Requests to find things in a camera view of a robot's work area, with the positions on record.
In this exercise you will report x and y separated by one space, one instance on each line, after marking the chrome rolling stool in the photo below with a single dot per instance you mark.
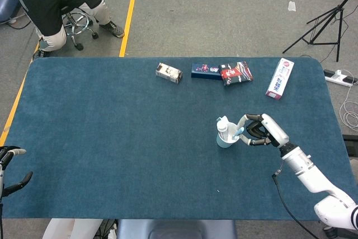
79 25

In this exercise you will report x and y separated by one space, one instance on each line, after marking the yellow floor tape strip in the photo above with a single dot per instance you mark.
127 26
14 104

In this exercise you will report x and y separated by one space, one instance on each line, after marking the dark blue flat box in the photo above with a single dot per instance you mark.
204 70

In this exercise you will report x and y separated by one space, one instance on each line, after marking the seated person in black shorts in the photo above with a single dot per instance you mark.
47 1

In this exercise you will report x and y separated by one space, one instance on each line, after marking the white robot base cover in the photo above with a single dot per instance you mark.
70 229

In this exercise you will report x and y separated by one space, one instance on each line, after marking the blue fabric table cover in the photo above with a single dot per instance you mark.
126 144

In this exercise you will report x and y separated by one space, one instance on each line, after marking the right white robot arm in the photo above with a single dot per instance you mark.
310 174

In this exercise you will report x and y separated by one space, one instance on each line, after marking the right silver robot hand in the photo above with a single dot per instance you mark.
272 131

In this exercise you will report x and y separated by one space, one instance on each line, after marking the blue round chair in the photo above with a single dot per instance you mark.
7 4

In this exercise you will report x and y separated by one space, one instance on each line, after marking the red and black box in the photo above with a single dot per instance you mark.
236 73

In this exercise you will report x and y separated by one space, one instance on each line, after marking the white power strip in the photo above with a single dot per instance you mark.
339 78

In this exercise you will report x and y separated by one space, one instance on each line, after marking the flat white paper scrap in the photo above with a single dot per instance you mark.
292 5

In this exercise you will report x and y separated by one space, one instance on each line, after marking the white floral toothpaste tube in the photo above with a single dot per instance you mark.
223 128

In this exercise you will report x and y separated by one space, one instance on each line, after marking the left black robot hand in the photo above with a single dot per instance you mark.
11 187

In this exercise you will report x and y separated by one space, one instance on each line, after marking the black tripod stand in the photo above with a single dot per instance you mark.
332 18

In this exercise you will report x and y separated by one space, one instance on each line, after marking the light blue toothbrush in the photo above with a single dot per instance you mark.
238 132

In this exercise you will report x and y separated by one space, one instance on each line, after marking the small grey printed carton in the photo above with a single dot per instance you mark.
168 72

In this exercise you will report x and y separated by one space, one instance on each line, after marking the white pink toothpaste carton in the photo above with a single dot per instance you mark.
280 79

